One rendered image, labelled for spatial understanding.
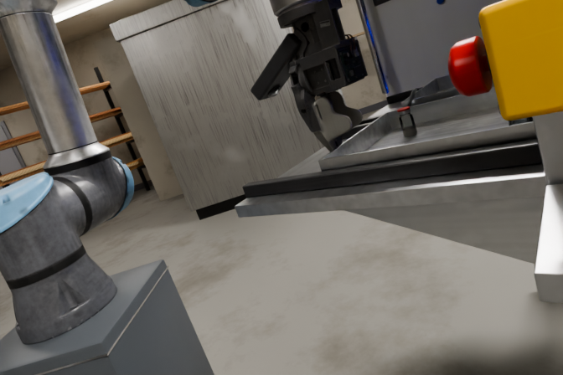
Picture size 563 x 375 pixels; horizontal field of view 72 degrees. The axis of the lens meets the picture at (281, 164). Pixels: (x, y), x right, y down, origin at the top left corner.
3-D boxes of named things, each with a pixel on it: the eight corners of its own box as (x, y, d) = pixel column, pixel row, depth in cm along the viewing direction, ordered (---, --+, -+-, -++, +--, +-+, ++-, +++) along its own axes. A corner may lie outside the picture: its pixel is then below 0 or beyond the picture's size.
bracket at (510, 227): (577, 256, 45) (555, 152, 42) (577, 271, 43) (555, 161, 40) (332, 253, 67) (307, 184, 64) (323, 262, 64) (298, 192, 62)
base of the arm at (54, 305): (-2, 355, 58) (-34, 298, 56) (59, 299, 73) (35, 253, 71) (87, 328, 57) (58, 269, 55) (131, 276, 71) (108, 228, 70)
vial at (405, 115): (419, 131, 63) (412, 106, 63) (415, 136, 62) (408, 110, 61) (406, 134, 65) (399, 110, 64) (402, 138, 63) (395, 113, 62)
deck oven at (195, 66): (331, 152, 501) (279, -9, 462) (343, 175, 380) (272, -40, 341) (215, 190, 518) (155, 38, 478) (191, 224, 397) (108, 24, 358)
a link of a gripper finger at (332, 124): (357, 157, 53) (337, 93, 51) (321, 163, 57) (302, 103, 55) (366, 150, 55) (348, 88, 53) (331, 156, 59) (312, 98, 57)
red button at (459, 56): (519, 79, 28) (508, 23, 27) (513, 91, 25) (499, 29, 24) (464, 93, 30) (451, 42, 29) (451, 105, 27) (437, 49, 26)
